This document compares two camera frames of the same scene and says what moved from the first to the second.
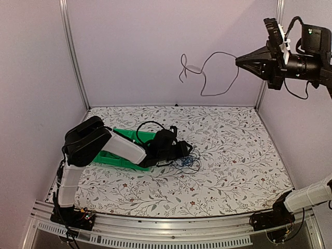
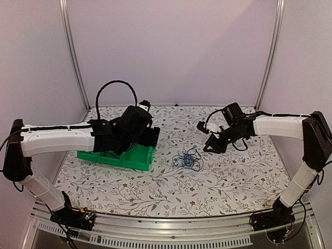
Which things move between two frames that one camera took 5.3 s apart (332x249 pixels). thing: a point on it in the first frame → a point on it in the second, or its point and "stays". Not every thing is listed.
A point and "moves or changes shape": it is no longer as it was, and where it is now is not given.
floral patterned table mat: x=241 y=173 stays
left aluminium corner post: x=64 y=11 stays
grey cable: x=204 y=73 moves or changes shape
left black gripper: x=183 y=151 → x=152 y=142
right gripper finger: x=260 y=63 → x=218 y=146
